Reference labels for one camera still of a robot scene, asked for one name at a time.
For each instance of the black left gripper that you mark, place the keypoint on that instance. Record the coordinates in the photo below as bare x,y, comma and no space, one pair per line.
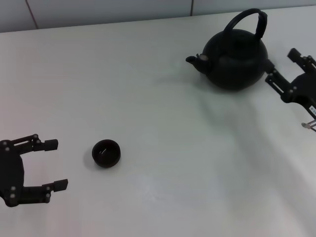
11,172

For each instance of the black round teapot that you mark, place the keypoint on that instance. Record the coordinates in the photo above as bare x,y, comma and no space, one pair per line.
237,61

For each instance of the small black teacup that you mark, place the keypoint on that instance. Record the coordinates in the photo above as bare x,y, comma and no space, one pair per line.
106,160

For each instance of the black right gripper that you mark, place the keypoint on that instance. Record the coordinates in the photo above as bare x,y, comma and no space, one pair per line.
304,89

